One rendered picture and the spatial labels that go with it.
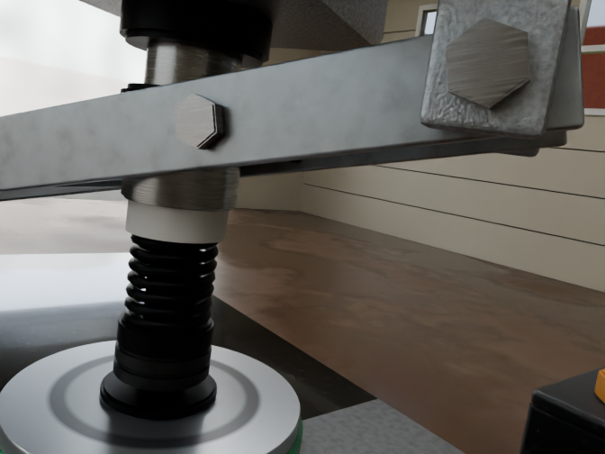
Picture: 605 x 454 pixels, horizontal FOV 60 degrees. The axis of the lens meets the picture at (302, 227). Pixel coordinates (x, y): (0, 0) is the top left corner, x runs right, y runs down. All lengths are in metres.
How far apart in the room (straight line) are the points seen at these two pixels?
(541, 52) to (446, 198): 7.27
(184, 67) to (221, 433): 0.24
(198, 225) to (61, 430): 0.15
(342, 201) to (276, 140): 8.44
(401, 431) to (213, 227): 0.24
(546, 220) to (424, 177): 1.82
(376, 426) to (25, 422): 0.26
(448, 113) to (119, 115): 0.20
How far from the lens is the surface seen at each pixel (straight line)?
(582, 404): 0.90
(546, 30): 0.23
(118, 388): 0.41
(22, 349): 0.57
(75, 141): 0.36
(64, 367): 0.46
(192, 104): 0.30
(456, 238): 7.39
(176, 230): 0.35
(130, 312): 0.40
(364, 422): 0.48
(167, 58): 0.36
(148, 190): 0.35
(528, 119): 0.23
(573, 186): 6.74
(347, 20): 0.37
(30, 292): 0.74
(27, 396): 0.42
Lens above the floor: 1.04
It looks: 8 degrees down
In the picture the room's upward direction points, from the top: 8 degrees clockwise
